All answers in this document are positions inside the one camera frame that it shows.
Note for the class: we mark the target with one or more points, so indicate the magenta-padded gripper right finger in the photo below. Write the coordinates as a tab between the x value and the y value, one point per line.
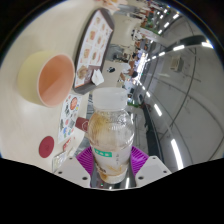
151	170

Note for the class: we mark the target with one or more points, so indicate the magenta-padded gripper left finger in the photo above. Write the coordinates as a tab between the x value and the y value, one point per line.
71	171

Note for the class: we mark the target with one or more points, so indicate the clear white-capped drink bottle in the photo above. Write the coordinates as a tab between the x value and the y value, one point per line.
111	133

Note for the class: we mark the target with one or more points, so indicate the clear printed snack packet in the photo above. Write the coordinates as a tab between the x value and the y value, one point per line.
60	159

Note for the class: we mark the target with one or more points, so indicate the ceiling lights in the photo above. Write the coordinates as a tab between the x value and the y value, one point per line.
176	151

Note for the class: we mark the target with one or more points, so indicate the flat round red coaster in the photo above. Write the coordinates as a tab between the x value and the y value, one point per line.
46	146

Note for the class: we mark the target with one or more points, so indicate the yellow mug with pink inside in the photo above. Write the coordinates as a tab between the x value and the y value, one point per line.
50	80

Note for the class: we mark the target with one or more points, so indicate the white paper napkin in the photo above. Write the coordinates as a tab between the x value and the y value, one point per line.
97	76

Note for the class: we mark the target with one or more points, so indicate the ceiling air conditioner unit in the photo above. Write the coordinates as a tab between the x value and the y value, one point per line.
176	63

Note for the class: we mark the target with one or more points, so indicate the dark tray with menu liner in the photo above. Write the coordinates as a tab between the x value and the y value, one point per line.
95	43

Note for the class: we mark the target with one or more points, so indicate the cream canteen chairs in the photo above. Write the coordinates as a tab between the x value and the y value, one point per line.
125	36

